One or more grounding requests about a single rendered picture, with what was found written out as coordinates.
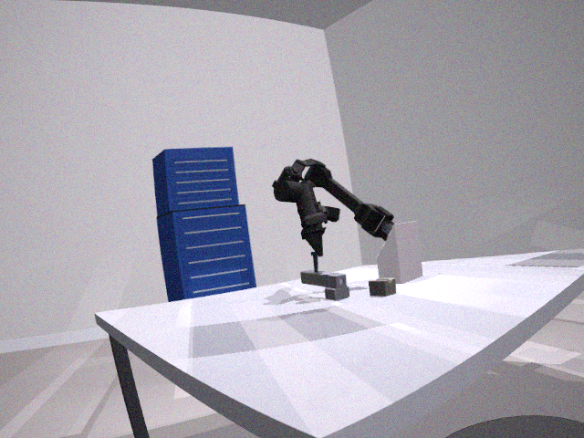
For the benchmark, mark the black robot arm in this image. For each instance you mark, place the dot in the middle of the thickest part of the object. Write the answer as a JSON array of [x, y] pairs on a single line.
[[287, 188]]

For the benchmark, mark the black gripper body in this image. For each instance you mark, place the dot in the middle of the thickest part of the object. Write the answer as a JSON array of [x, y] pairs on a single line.
[[310, 218]]

